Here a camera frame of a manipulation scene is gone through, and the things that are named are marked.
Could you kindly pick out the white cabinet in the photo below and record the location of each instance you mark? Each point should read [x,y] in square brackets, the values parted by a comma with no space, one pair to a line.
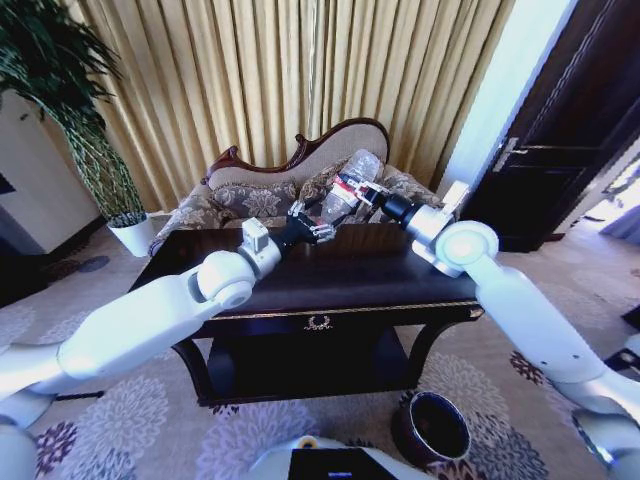
[40,190]

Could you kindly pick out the green potted plant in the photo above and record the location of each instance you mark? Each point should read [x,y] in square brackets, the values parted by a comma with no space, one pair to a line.
[55,65]

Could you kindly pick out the white robot front shell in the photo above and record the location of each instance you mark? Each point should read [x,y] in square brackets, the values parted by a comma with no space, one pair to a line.
[340,462]

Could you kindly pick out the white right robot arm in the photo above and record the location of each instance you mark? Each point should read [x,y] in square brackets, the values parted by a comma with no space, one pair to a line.
[520,310]

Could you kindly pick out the dark round trash bin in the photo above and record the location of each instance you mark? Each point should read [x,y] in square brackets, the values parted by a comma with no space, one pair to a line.
[435,435]

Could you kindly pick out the dark wooden door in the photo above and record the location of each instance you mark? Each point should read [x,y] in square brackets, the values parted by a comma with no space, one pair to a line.
[560,130]

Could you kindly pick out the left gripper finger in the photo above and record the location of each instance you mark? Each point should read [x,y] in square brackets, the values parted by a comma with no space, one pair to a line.
[297,209]
[325,233]

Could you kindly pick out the wide floral brown cushion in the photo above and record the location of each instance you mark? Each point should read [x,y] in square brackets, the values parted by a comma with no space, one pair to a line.
[255,200]

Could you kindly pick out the small floral brown cushion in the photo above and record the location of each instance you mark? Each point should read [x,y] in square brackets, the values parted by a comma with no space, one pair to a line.
[317,185]

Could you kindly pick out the golden pleated curtain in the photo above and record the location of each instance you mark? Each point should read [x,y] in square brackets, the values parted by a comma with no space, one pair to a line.
[260,70]

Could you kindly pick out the white plant pot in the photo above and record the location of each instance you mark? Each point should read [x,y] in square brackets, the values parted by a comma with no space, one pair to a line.
[132,235]

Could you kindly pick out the ornate beige wooden-framed sofa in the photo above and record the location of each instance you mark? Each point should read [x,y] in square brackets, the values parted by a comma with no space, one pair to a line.
[320,150]

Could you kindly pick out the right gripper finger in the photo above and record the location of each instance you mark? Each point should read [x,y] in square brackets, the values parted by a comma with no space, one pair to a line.
[364,201]
[365,186]

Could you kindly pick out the dark wooden table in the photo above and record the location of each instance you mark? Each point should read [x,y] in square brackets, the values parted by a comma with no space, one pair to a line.
[360,280]

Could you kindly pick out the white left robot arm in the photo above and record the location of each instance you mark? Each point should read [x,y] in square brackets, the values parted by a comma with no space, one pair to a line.
[150,315]

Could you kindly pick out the clear plastic bottle red label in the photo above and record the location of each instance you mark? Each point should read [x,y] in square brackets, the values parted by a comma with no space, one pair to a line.
[365,165]

